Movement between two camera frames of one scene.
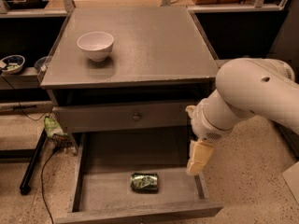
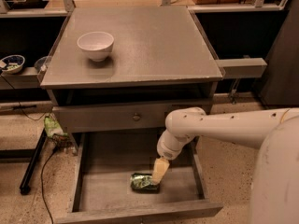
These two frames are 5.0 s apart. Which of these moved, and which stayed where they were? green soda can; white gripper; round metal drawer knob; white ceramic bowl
Moved: white gripper
Stayed: round metal drawer knob; green soda can; white ceramic bowl
